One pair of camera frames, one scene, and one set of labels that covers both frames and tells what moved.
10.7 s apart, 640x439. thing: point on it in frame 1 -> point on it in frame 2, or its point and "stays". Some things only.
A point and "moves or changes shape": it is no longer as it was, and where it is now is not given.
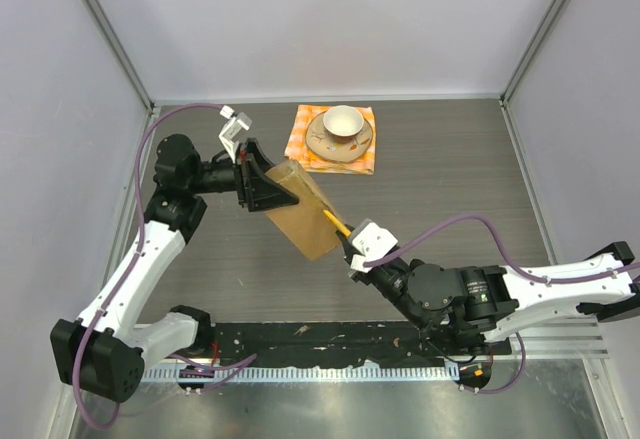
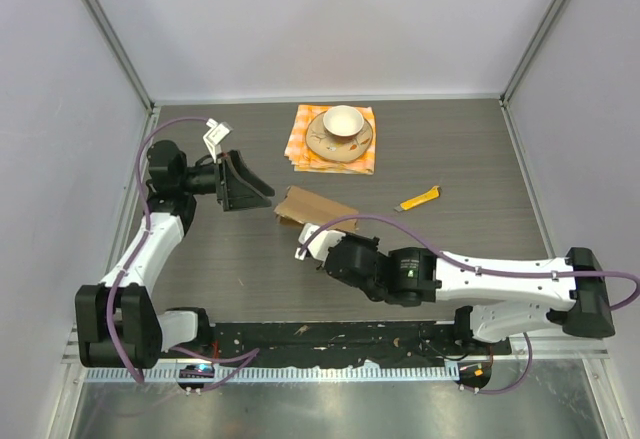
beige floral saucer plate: x=336 y=149 stays
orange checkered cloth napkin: x=297 y=151 stays
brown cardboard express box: x=306 y=222 moves or changes shape
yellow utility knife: x=338 y=224 -> x=435 y=193
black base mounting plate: x=381 y=343 stays
